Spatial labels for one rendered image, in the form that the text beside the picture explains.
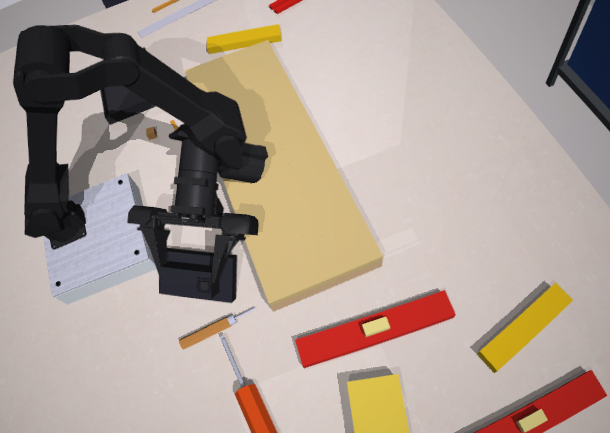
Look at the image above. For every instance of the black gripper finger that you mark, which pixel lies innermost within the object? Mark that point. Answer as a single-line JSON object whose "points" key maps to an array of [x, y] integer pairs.
{"points": [[222, 250], [157, 242]]}

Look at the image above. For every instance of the red flat bar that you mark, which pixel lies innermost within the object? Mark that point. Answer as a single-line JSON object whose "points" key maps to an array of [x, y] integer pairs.
{"points": [[375, 329], [552, 409]]}

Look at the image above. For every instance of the light grey flat bar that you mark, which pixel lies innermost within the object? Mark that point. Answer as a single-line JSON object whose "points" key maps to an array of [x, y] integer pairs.
{"points": [[173, 17]]}

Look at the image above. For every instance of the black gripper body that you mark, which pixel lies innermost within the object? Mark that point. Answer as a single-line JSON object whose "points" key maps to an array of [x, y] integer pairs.
{"points": [[195, 196]]}

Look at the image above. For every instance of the small orange cube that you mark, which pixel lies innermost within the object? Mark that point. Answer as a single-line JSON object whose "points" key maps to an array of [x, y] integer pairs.
{"points": [[151, 133]]}

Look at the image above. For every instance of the tan rectangular panel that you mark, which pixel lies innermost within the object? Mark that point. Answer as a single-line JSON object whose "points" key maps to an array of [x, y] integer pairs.
{"points": [[311, 234]]}

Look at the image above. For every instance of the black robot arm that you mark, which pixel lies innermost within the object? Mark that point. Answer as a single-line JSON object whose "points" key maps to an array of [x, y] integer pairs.
{"points": [[213, 134]]}

